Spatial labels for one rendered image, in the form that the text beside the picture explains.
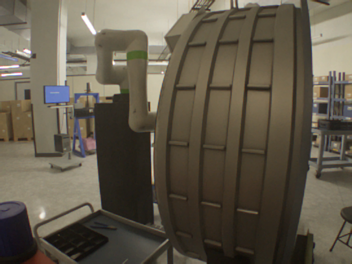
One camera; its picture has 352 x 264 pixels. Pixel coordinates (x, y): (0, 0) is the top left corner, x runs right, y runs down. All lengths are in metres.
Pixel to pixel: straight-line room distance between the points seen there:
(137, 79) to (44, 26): 5.10
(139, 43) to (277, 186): 0.92
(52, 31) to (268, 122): 5.69
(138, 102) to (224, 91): 0.55
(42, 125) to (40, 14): 2.66
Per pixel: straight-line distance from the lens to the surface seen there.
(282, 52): 0.73
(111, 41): 1.21
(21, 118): 8.66
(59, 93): 4.66
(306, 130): 0.60
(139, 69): 1.18
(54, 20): 6.10
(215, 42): 0.81
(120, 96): 1.60
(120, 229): 1.38
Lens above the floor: 1.39
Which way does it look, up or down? 9 degrees down
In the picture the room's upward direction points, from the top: straight up
